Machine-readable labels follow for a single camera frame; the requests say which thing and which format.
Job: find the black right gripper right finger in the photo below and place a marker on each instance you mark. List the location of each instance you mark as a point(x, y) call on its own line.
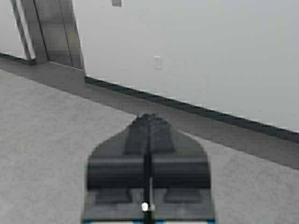
point(179, 177)

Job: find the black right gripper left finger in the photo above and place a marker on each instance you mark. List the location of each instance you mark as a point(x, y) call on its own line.
point(114, 176)

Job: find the white wall outlet plate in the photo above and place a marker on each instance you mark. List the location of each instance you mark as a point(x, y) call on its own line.
point(158, 64)

